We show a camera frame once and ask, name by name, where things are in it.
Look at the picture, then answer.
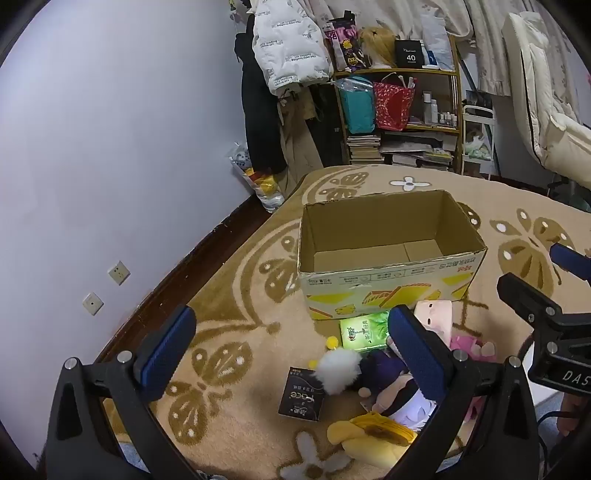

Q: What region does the blond wig on mannequin head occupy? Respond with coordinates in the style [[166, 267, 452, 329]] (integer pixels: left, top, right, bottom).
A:
[[360, 27, 398, 70]]

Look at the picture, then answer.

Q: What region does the stack of books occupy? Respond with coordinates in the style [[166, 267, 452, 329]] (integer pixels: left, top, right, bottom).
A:
[[346, 134, 384, 166]]

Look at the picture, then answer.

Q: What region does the green tissue pack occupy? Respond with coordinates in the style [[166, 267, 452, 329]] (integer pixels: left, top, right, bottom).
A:
[[339, 311, 393, 354]]

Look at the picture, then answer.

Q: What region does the small black box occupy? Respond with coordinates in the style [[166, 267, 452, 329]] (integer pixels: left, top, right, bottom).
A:
[[278, 367, 326, 423]]

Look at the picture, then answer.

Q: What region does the pink plush toy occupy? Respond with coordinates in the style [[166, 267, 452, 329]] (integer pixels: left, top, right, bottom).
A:
[[450, 335, 498, 421]]

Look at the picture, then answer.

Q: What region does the white wall socket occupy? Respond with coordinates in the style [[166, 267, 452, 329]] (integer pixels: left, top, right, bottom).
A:
[[107, 261, 131, 286]]

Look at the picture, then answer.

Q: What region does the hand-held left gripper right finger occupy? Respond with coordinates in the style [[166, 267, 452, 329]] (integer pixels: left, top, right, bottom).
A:
[[388, 305, 541, 480]]

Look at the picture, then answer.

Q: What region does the beige flower-pattern rug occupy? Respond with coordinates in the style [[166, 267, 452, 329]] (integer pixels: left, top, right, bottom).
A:
[[95, 164, 591, 480]]

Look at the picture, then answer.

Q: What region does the purple patterned bag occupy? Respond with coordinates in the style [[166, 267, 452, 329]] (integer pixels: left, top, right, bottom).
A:
[[325, 16, 365, 72]]

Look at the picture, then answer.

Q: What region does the pile of magazines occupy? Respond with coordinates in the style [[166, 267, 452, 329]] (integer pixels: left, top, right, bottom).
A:
[[381, 138, 455, 171]]

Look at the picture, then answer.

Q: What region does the teal bag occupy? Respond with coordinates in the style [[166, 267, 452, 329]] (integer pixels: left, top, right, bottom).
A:
[[335, 78, 376, 134]]

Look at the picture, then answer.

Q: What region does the clear plastic bag of toys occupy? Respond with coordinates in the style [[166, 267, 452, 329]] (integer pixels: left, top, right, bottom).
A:
[[229, 143, 286, 213]]

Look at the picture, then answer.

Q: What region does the row of small cosmetic bottles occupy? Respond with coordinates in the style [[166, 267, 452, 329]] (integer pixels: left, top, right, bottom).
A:
[[422, 91, 459, 129]]

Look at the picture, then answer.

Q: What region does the black coat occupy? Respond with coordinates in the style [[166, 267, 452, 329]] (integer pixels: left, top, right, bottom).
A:
[[234, 32, 287, 172]]

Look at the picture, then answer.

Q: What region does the yellow plush toy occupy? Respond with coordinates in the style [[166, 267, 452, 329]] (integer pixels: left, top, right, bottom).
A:
[[327, 411, 419, 462]]

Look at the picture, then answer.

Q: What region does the white puffer jacket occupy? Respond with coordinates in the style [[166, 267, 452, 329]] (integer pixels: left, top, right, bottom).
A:
[[252, 0, 334, 97]]

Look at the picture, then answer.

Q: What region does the person's right hand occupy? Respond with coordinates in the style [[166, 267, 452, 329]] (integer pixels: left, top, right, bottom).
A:
[[556, 394, 591, 435]]

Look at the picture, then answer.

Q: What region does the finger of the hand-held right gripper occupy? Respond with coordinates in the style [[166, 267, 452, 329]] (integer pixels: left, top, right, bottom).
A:
[[549, 243, 591, 274], [497, 272, 575, 334]]

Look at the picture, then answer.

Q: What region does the black card box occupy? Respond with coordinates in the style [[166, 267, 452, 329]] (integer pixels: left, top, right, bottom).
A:
[[394, 39, 426, 69]]

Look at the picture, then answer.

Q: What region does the white trolley cart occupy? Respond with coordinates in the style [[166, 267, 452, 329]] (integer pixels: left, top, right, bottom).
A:
[[462, 104, 497, 178]]

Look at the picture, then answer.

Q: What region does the printed cardboard box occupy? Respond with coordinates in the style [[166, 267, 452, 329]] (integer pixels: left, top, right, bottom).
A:
[[297, 189, 489, 321]]

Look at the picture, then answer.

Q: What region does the wooden shelf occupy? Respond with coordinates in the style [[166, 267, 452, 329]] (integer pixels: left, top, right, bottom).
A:
[[330, 34, 465, 174]]

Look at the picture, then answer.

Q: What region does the tan garment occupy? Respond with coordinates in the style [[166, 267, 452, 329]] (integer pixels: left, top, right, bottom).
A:
[[277, 97, 324, 185]]

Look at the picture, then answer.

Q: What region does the white paper bag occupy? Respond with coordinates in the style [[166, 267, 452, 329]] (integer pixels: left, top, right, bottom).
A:
[[420, 11, 453, 70]]

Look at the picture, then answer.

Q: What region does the pink marshmallow plush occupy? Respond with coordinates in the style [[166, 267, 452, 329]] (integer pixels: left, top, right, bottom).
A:
[[413, 299, 454, 347]]

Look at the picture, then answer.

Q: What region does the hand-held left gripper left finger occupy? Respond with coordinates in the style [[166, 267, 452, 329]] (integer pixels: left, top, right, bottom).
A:
[[44, 305, 197, 480]]

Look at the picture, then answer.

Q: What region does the cream padded chair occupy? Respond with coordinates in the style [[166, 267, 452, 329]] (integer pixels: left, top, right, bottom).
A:
[[502, 11, 591, 204]]

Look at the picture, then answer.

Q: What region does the white fluffy plush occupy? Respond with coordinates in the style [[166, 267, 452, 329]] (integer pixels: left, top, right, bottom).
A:
[[315, 348, 363, 395]]

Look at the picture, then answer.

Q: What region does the purple-clothed plush doll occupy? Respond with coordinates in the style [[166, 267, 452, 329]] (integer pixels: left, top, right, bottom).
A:
[[358, 337, 439, 432]]

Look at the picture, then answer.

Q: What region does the red patterned bag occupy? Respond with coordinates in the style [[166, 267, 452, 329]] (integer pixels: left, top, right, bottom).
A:
[[373, 82, 416, 131]]

